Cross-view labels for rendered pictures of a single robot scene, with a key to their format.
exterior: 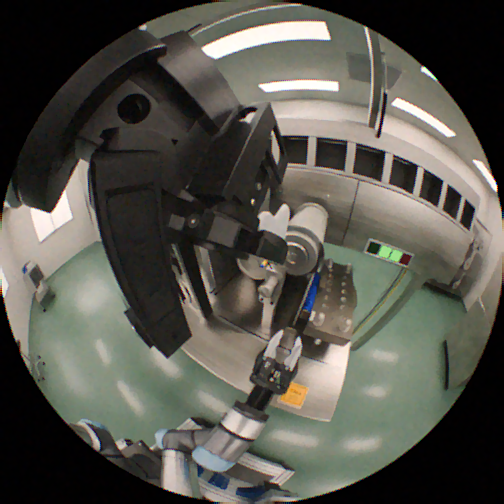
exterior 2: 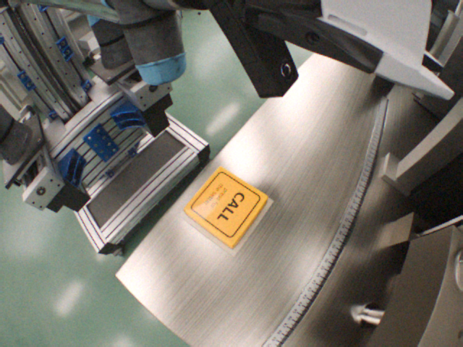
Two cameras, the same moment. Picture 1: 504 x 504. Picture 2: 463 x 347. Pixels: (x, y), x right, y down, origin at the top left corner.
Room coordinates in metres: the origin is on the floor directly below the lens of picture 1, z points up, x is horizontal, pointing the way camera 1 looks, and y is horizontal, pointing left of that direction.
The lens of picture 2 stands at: (0.03, -0.20, 1.14)
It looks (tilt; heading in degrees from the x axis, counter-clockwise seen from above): 63 degrees down; 100
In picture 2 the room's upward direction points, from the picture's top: 3 degrees counter-clockwise
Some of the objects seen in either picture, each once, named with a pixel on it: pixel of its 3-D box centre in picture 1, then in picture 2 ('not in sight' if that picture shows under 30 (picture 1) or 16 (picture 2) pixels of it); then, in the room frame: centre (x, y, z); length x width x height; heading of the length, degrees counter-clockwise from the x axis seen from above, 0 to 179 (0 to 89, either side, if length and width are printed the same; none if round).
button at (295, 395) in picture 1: (294, 394); (226, 206); (0.01, -0.13, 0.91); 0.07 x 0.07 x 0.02; 61
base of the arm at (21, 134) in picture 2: not in sight; (10, 138); (-0.74, -0.02, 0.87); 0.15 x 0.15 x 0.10
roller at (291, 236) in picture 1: (304, 234); not in sight; (0.39, -0.16, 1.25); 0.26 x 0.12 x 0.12; 151
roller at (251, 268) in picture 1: (268, 244); not in sight; (0.46, -0.06, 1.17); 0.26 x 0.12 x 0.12; 151
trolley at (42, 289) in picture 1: (36, 283); not in sight; (0.16, 4.75, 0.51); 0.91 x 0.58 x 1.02; 85
